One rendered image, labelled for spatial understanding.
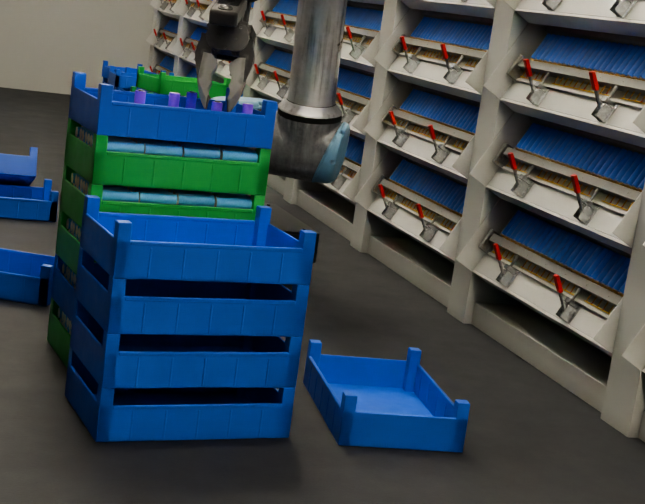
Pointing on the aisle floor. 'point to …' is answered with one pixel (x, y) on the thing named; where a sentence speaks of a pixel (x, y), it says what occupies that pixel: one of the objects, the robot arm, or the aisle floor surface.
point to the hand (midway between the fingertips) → (217, 101)
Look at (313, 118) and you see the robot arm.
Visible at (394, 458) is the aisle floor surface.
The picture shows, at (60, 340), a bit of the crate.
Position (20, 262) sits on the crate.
